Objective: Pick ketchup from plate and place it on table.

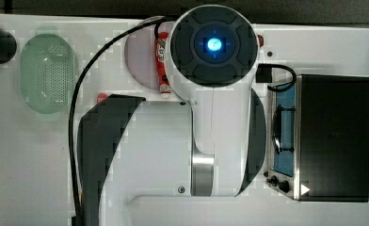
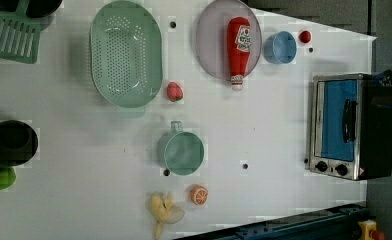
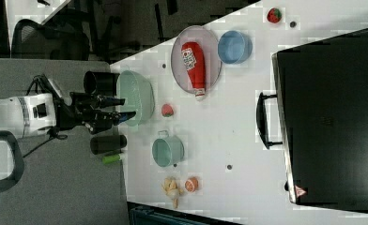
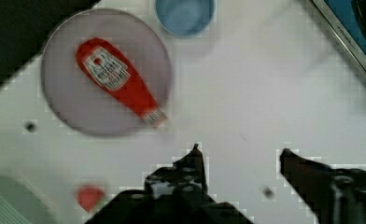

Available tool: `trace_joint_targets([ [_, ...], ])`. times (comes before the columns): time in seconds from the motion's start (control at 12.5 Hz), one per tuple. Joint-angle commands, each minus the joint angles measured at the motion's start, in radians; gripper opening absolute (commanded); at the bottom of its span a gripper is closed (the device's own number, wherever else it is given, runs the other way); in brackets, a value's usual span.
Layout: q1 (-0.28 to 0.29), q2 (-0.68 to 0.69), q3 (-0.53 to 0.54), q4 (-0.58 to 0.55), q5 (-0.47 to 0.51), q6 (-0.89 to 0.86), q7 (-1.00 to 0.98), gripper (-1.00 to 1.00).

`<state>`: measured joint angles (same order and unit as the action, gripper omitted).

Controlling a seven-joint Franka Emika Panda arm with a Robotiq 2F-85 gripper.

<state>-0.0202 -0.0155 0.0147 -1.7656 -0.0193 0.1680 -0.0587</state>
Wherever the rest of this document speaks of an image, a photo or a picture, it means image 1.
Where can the red plush ketchup bottle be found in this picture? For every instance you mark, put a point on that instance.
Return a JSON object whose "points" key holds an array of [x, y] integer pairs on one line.
{"points": [[159, 55]]}

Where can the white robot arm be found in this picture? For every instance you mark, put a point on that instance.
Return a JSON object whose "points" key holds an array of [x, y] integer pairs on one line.
{"points": [[206, 140]]}

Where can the lavender round plate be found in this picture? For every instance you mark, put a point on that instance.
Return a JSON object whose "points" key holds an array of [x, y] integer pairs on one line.
{"points": [[139, 58]]}

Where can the red plush strawberry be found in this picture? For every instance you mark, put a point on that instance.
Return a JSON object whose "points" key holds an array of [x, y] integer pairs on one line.
{"points": [[101, 97]]}

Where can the silver toaster oven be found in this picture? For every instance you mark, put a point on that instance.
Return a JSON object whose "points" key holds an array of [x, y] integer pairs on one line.
{"points": [[319, 139]]}

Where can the green perforated colander basket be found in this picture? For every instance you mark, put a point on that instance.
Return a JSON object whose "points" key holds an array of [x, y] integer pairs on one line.
{"points": [[48, 70]]}

